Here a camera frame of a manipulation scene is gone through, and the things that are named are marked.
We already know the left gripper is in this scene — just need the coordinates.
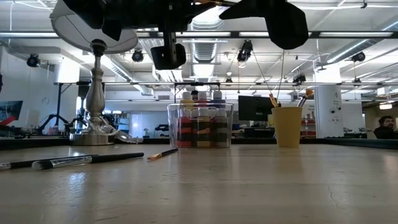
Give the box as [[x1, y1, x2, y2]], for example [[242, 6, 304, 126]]
[[121, 0, 220, 34]]

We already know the short brown paintbrush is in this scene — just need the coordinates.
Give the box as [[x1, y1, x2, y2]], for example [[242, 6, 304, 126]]
[[297, 88, 315, 108]]

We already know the large pink paint bottle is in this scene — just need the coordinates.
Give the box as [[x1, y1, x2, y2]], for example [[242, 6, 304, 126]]
[[197, 91, 209, 110]]

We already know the large yellow paint bottle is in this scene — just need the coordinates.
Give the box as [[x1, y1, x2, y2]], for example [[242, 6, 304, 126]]
[[180, 91, 194, 110]]

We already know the large periwinkle blue paint bottle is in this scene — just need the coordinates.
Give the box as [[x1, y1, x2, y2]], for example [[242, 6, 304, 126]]
[[211, 90, 226, 110]]

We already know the thin dark paintbrush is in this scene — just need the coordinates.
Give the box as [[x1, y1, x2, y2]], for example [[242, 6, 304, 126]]
[[147, 147, 179, 162]]

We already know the black paintbrush silver ferrule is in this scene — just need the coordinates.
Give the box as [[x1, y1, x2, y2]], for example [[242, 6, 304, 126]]
[[32, 151, 145, 171]]

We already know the thin black paintbrush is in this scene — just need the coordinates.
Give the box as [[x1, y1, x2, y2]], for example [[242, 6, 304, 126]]
[[0, 154, 99, 171]]

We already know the black background monitor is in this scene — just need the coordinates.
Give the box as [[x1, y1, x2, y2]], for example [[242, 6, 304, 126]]
[[238, 95, 274, 122]]

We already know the white round column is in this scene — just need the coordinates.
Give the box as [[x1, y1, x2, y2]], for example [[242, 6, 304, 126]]
[[313, 85, 345, 139]]

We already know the yellow paper cup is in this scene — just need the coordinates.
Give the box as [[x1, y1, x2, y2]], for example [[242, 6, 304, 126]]
[[271, 106, 303, 148]]

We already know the red background shelf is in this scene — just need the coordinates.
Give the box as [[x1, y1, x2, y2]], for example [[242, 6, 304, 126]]
[[300, 117, 315, 139]]

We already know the clear plastic bin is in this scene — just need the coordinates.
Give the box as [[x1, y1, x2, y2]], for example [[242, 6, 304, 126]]
[[167, 102, 234, 149]]

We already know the white shade silver table lamp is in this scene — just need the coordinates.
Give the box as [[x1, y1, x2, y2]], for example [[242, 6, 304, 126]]
[[49, 0, 139, 147]]

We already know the blue background shelf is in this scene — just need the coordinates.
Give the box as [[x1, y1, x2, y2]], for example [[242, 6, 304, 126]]
[[104, 109, 131, 133]]

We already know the person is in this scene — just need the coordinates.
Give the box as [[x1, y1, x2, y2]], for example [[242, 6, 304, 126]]
[[373, 115, 398, 140]]

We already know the background display screen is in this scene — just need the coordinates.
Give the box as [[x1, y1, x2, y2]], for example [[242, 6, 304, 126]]
[[0, 100, 24, 127]]

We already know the white ceiling duct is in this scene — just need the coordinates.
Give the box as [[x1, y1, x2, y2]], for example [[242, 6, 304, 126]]
[[185, 6, 229, 78]]

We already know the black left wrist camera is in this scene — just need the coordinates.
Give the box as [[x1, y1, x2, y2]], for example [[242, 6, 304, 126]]
[[150, 30, 187, 71]]

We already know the black background gantry frame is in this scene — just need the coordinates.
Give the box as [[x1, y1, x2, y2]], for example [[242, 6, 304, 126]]
[[174, 82, 221, 103]]

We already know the clear lamp cord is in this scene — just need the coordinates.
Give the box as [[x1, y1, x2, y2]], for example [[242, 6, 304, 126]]
[[104, 124, 144, 144]]

